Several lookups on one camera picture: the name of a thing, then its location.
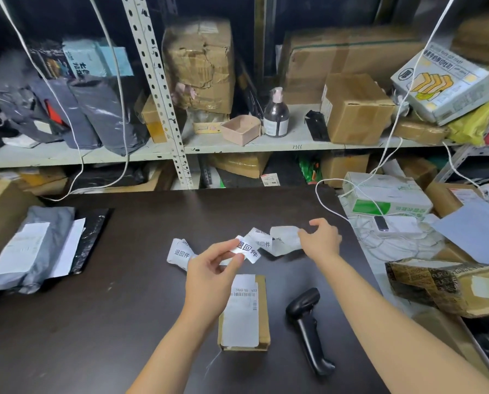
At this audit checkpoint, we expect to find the open pink cardboard tray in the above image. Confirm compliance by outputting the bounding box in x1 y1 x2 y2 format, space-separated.
221 115 262 147

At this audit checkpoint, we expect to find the light blue packet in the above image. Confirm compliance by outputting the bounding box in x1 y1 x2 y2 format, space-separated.
62 37 134 79

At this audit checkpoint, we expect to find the person's left forearm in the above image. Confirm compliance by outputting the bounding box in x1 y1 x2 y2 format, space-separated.
127 312 213 394

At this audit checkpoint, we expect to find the small brown cardboard box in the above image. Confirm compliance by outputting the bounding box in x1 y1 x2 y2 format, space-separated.
322 153 371 189

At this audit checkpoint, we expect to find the black mailer bag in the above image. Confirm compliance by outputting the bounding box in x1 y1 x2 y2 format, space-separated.
69 207 111 276

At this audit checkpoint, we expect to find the green snack packet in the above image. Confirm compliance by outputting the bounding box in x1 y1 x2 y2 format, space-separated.
298 153 324 185

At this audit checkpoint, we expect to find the flat taped brown parcel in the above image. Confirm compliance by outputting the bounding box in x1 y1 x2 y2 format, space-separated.
393 118 450 146

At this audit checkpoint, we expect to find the yellowish taped parcel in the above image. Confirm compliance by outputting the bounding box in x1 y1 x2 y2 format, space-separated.
209 153 271 179

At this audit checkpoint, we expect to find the black barcode scanner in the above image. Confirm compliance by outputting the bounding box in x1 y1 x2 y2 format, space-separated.
285 287 336 377

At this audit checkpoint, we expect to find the white box green print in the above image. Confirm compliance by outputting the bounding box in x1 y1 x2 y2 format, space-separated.
342 172 434 220

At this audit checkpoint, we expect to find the small black pouch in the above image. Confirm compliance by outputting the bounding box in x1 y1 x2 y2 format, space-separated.
304 110 330 142

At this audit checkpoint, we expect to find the perforated metal shelf upright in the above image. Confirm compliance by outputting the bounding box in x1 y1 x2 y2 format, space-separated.
120 0 194 190

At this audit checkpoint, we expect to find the brown patterned taped parcel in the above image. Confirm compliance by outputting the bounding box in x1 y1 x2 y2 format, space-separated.
385 258 489 319

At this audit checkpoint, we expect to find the large flat cardboard box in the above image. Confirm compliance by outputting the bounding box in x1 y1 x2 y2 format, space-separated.
278 25 426 105

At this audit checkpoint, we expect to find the thin white cable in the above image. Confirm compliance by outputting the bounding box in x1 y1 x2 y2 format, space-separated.
70 0 130 193
0 0 85 202

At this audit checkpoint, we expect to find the person's right forearm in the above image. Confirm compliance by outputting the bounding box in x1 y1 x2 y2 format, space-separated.
315 253 489 394

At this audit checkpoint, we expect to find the dark grey plastic parcel bag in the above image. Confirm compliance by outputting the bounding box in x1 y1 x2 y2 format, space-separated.
67 76 151 157

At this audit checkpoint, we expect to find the medium brown cardboard box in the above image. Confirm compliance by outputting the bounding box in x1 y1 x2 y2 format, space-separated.
321 73 396 146

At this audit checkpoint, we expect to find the person's left hand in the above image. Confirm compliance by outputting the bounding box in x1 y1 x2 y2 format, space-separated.
182 239 245 329

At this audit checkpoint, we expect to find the pale blue envelope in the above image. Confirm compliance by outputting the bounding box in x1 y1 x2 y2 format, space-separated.
431 200 489 282

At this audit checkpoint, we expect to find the white box yellow print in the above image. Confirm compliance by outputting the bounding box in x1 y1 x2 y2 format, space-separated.
390 42 489 126

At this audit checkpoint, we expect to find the brown box with label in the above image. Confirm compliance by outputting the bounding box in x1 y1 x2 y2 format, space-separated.
424 181 488 219

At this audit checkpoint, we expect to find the grey mailer bag white label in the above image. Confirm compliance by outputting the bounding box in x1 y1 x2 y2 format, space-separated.
0 206 76 295

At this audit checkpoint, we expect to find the white paper sheet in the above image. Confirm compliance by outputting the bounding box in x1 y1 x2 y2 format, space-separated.
48 218 86 279

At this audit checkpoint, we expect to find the dark pump bottle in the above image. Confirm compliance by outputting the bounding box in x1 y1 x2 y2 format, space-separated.
263 87 290 138

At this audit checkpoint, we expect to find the small cardboard box white label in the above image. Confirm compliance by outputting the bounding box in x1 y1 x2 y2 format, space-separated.
218 274 271 352

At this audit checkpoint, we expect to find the long white charging cable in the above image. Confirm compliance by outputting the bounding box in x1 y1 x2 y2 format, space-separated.
314 0 458 224

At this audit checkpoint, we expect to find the white shelf board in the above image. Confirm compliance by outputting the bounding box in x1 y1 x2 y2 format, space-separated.
0 103 489 169

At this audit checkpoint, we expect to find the small yellow cardboard box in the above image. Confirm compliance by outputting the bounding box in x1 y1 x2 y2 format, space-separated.
140 94 169 144

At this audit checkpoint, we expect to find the person's right hand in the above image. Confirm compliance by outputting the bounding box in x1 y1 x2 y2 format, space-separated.
297 218 343 264

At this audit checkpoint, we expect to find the plain brown cardboard box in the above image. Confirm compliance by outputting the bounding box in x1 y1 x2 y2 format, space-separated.
0 179 40 253

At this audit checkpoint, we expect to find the yellow plastic bag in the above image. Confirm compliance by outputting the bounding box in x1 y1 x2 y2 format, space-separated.
447 67 489 146

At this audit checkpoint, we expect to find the black plastic bag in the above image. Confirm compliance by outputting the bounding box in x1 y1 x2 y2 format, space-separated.
69 163 147 190

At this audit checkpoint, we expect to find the tall taped cardboard parcel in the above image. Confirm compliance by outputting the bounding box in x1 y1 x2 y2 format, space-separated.
161 17 236 115

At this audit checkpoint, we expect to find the white printed sticker strip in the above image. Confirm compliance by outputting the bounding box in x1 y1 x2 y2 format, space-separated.
166 226 303 271

